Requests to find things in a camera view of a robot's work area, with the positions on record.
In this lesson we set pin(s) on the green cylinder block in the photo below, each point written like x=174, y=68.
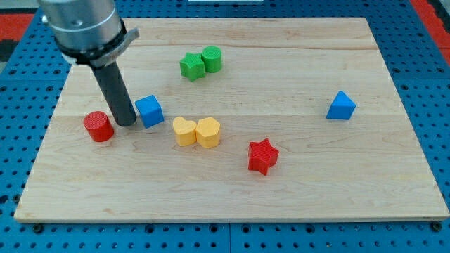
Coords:
x=211, y=56

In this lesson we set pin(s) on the light wooden board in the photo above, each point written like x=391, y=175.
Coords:
x=278, y=79

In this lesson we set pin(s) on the blue triangle block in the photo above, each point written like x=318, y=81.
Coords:
x=342, y=107

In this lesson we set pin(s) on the yellow heart block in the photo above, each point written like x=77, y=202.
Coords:
x=184, y=131

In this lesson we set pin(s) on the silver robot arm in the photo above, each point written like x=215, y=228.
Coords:
x=87, y=32

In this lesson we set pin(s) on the blue cube block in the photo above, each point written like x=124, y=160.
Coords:
x=150, y=111

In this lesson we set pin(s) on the yellow hexagon block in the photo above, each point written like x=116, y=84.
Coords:
x=208, y=132

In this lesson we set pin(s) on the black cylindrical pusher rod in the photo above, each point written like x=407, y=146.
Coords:
x=112, y=85

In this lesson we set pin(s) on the red star block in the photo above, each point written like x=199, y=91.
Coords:
x=262, y=156

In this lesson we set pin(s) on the green star block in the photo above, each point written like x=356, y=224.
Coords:
x=192, y=66

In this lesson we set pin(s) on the red cylinder block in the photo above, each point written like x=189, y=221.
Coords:
x=98, y=126

